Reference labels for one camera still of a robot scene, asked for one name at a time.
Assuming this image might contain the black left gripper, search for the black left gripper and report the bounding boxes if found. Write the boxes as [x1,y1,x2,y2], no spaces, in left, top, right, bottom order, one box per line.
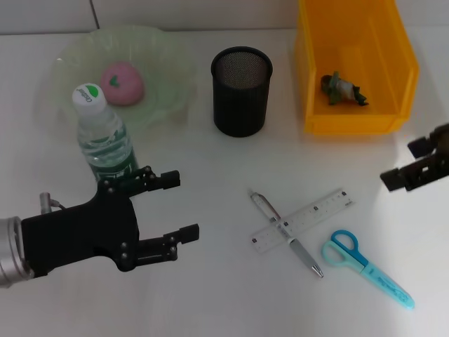
[20,165,200,278]

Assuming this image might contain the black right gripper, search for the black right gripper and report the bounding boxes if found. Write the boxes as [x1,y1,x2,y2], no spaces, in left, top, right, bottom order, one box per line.
[380,122,449,192]

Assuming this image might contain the small green toy figure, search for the small green toy figure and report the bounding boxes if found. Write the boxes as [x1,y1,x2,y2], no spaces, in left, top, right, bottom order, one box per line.
[321,70,370,107]

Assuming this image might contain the green label water bottle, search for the green label water bottle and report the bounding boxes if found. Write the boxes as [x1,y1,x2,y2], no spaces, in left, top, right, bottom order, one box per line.
[72,83,141,183]

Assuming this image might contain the blue cyan scissors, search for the blue cyan scissors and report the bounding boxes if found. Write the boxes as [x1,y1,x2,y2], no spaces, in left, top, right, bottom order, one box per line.
[321,230,415,312]

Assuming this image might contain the pink toy peach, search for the pink toy peach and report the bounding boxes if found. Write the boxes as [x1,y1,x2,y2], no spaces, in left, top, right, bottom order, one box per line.
[100,61,145,107]

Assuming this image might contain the clear plastic ruler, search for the clear plastic ruler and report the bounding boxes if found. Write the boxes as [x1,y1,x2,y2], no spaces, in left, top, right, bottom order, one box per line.
[249,188,355,253]

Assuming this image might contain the black mesh pen holder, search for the black mesh pen holder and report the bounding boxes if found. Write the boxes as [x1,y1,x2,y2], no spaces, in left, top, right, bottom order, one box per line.
[210,46,274,138]

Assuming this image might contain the silver ballpoint pen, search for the silver ballpoint pen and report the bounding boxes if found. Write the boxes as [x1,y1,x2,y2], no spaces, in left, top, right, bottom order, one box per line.
[247,187,324,279]

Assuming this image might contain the translucent green fruit plate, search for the translucent green fruit plate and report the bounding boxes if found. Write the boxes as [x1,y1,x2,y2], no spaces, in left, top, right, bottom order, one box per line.
[51,25,197,131]

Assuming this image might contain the yellow plastic bin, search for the yellow plastic bin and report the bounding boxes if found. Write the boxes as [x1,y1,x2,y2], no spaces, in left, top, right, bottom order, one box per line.
[293,0,421,136]

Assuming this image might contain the left gripper cable with plugs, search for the left gripper cable with plugs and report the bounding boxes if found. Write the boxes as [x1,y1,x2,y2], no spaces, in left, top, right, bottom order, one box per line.
[39,192,68,214]

